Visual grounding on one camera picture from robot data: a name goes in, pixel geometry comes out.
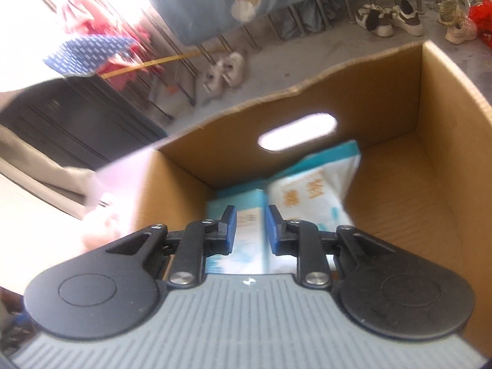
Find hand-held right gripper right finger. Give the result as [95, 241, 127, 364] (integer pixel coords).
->
[267, 204, 390, 289]

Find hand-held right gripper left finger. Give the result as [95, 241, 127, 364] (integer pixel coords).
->
[105, 204, 237, 290]

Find blue tissue pack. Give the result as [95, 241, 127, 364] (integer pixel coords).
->
[207, 188, 270, 276]

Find white tissue pack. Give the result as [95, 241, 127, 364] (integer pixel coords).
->
[265, 140, 363, 274]

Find brown cardboard box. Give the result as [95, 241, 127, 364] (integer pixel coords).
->
[94, 40, 492, 354]

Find metal railing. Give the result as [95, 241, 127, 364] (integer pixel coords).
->
[140, 0, 454, 121]

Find yellow pole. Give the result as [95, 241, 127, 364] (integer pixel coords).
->
[98, 49, 205, 80]

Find black cabinet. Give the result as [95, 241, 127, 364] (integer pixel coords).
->
[0, 75, 170, 170]

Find blue dotted cloth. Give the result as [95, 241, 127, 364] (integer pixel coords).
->
[42, 34, 136, 78]

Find blue sheet with circles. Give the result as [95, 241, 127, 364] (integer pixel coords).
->
[131, 0, 389, 46]

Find white and brown sneaker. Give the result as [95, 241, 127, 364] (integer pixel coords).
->
[391, 0, 426, 38]
[354, 3, 395, 38]

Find red hanging clothes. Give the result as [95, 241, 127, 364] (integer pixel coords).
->
[61, 0, 155, 90]

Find beige sneaker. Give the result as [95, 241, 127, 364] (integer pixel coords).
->
[445, 17, 478, 45]

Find red plastic bag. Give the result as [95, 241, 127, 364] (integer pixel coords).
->
[466, 2, 492, 49]

